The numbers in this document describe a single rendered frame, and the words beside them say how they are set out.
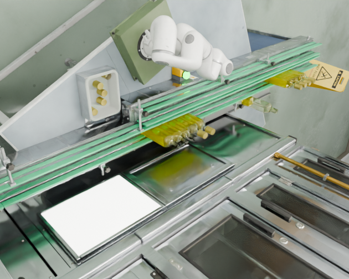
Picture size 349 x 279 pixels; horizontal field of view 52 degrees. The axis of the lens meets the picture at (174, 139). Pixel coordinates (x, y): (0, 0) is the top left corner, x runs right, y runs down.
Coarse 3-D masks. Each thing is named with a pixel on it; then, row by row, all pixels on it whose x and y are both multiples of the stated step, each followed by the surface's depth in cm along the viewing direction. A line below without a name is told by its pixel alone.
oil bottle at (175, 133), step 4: (164, 124) 187; (164, 128) 183; (168, 128) 183; (172, 128) 183; (176, 128) 183; (168, 132) 181; (172, 132) 180; (176, 132) 180; (180, 132) 180; (176, 136) 179; (176, 140) 180
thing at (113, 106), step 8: (104, 72) 166; (112, 72) 168; (88, 80) 161; (104, 80) 175; (112, 80) 174; (88, 88) 162; (104, 88) 177; (112, 88) 176; (88, 96) 164; (96, 96) 176; (112, 96) 179; (88, 104) 166; (96, 104) 177; (112, 104) 181; (120, 104) 178; (104, 112) 177; (112, 112) 177; (96, 120) 172
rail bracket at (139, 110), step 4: (132, 104) 177; (132, 108) 176; (136, 108) 172; (140, 108) 172; (136, 112) 173; (140, 112) 172; (144, 112) 169; (140, 116) 174; (144, 116) 170; (140, 120) 175; (140, 124) 176; (140, 128) 178
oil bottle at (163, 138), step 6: (144, 132) 187; (150, 132) 182; (156, 132) 180; (162, 132) 180; (150, 138) 184; (156, 138) 180; (162, 138) 176; (168, 138) 176; (162, 144) 178; (168, 144) 176
